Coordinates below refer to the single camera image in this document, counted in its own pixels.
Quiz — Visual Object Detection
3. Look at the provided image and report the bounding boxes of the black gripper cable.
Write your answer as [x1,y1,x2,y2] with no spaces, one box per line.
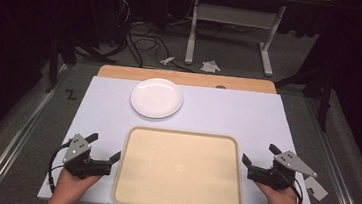
[288,177,306,204]
[46,139,73,195]

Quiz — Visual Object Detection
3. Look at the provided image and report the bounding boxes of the black equipment with red light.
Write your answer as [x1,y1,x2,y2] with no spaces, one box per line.
[107,0,137,46]

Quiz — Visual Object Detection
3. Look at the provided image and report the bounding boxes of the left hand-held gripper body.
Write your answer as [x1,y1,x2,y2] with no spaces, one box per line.
[60,132,115,183]

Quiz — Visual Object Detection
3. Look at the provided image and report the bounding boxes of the black floor cables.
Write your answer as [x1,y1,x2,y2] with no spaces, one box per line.
[110,0,204,74]

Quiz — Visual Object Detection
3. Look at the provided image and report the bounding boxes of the beige plastic tray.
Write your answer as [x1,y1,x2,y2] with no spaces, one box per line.
[111,123,250,204]

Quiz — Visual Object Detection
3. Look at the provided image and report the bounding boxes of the black metal stand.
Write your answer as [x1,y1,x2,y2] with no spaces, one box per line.
[269,62,338,133]
[42,30,120,100]

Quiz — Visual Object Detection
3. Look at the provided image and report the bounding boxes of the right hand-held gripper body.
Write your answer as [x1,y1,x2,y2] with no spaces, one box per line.
[245,146,321,195]

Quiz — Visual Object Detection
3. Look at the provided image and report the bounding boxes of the white round plate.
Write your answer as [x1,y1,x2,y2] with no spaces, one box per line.
[128,74,185,122]

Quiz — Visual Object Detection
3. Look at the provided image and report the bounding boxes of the white table cover board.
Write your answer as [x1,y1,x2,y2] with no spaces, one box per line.
[36,71,329,204]

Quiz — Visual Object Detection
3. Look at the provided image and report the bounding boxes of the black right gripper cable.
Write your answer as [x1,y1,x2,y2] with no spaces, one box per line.
[288,177,306,204]

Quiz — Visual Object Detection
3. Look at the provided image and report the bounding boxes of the metal floor rail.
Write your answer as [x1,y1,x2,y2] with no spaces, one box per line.
[294,96,362,204]
[0,56,70,204]

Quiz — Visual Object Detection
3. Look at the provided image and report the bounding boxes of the person's left hand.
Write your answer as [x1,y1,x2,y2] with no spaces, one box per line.
[53,166,104,204]

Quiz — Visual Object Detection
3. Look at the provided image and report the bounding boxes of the person's right hand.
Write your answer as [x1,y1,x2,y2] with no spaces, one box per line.
[253,179,301,204]

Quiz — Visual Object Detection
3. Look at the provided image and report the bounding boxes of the small crumpled white paper scrap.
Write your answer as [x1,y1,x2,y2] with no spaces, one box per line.
[158,55,176,67]

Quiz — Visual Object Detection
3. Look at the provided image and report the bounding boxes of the large crumpled white paper scrap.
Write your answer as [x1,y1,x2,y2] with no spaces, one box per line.
[199,59,223,75]

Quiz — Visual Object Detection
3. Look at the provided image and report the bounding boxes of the white metal desk frame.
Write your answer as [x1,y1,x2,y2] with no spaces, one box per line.
[183,0,333,84]

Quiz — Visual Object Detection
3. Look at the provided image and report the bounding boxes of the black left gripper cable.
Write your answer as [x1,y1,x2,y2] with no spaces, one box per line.
[46,139,73,195]

